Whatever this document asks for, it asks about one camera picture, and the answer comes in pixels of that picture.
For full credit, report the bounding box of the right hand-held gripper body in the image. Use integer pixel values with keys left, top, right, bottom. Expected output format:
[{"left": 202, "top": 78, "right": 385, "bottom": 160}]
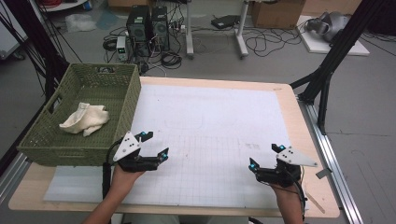
[{"left": 255, "top": 146, "right": 318, "bottom": 189}]

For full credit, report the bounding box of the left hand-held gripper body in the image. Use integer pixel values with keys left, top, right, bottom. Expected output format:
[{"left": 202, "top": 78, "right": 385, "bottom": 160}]
[{"left": 112, "top": 131, "right": 161, "bottom": 173}]

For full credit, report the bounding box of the cream patterned cloth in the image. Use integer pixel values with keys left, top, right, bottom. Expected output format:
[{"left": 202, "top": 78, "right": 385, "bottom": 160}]
[{"left": 59, "top": 102, "right": 111, "bottom": 138}]

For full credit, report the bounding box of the green woven basket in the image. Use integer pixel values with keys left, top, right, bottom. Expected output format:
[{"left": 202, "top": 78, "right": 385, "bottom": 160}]
[{"left": 16, "top": 63, "right": 142, "bottom": 168}]

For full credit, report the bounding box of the person's right hand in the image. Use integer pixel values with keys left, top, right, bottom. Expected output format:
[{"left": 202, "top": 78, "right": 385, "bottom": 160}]
[{"left": 269, "top": 181, "right": 304, "bottom": 204}]

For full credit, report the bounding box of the person's left hand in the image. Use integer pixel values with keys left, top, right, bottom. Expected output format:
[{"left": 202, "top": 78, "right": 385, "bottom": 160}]
[{"left": 110, "top": 163, "right": 146, "bottom": 200}]

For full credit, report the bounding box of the grey tape piece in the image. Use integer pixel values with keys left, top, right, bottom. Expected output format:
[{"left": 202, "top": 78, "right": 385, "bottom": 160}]
[{"left": 315, "top": 167, "right": 333, "bottom": 180}]

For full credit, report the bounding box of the thin wooden stick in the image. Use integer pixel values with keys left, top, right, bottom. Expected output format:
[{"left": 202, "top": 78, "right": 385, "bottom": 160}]
[{"left": 304, "top": 189, "right": 327, "bottom": 215}]

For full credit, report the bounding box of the white grid mat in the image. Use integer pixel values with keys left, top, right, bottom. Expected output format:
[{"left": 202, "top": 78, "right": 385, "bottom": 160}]
[{"left": 43, "top": 83, "right": 310, "bottom": 210}]

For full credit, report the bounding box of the small white power supply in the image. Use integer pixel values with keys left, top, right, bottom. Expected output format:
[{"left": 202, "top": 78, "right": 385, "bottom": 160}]
[{"left": 116, "top": 35, "right": 130, "bottom": 63}]

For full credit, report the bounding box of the black computer tower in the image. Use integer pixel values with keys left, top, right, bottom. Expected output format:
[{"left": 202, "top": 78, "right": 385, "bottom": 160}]
[
  {"left": 125, "top": 5, "right": 152, "bottom": 58},
  {"left": 150, "top": 6, "right": 171, "bottom": 52}
]

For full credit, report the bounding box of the white floor board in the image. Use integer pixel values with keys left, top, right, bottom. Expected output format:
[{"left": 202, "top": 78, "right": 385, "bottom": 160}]
[{"left": 296, "top": 15, "right": 371, "bottom": 57}]

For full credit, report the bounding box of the white desk leg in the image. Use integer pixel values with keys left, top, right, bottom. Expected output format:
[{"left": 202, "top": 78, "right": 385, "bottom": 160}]
[
  {"left": 234, "top": 0, "right": 250, "bottom": 60},
  {"left": 185, "top": 0, "right": 195, "bottom": 60}
]

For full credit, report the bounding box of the clear plastic bag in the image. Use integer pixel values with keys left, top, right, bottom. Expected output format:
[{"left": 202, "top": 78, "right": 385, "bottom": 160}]
[{"left": 64, "top": 12, "right": 98, "bottom": 34}]

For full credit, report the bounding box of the grey robot head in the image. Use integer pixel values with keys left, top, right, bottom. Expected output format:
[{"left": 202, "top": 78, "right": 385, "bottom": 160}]
[{"left": 305, "top": 11, "right": 351, "bottom": 43}]

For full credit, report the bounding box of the brown cardboard box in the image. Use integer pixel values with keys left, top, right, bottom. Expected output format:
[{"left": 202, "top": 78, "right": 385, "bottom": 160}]
[{"left": 250, "top": 0, "right": 307, "bottom": 30}]

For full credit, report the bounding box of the black flat device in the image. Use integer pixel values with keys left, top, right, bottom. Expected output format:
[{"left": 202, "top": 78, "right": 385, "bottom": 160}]
[{"left": 210, "top": 14, "right": 241, "bottom": 30}]

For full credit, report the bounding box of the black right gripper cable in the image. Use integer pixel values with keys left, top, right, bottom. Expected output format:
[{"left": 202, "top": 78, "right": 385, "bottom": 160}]
[{"left": 288, "top": 166, "right": 308, "bottom": 222}]

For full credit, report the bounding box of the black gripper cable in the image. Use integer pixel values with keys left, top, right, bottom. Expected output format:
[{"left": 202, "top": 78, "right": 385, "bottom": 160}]
[
  {"left": 102, "top": 139, "right": 123, "bottom": 200},
  {"left": 288, "top": 166, "right": 308, "bottom": 222}
]

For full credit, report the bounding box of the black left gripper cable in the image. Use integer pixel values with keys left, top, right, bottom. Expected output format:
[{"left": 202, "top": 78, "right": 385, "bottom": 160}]
[{"left": 102, "top": 139, "right": 123, "bottom": 200}]

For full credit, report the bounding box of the aluminium rail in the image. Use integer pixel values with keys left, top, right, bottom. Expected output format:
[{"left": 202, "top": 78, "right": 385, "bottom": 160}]
[
  {"left": 0, "top": 151, "right": 31, "bottom": 204},
  {"left": 299, "top": 98, "right": 364, "bottom": 224}
]

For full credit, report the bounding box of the black cable coil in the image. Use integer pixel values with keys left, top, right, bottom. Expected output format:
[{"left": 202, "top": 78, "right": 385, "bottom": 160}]
[{"left": 161, "top": 50, "right": 183, "bottom": 70}]

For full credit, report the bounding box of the black floor cable tangle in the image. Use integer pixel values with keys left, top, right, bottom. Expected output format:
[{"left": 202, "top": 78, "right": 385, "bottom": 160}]
[{"left": 243, "top": 26, "right": 308, "bottom": 58}]

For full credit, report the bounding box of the black metal stand with cables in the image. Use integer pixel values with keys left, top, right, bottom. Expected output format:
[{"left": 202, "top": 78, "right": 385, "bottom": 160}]
[{"left": 2, "top": 0, "right": 71, "bottom": 104}]

